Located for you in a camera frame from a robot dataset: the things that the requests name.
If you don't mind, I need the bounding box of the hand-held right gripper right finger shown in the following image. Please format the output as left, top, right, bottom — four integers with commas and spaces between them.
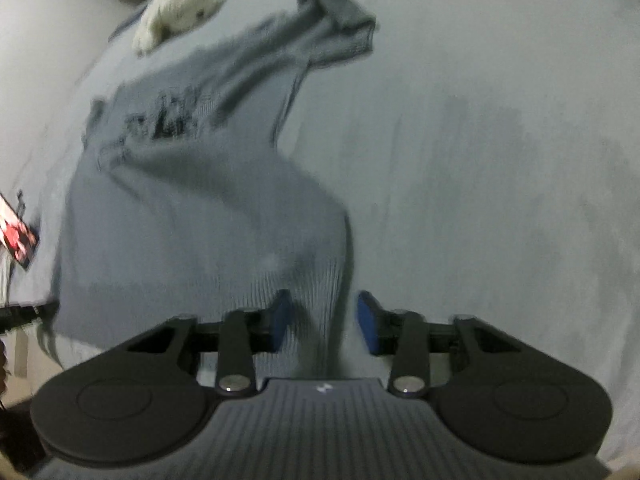
356, 290, 526, 397

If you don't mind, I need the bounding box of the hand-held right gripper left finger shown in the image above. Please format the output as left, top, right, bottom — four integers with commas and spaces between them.
125, 289, 294, 397

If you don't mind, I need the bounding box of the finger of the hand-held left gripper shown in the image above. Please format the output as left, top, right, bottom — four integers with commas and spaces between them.
0, 302, 59, 335

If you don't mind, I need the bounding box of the grey knitted sweater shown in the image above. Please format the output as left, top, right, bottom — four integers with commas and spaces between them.
50, 0, 378, 381

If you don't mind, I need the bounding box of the red printed box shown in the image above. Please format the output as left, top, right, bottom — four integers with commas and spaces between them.
0, 191, 40, 272

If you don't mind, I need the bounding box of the white plush dog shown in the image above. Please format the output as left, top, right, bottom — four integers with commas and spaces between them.
131, 0, 226, 56

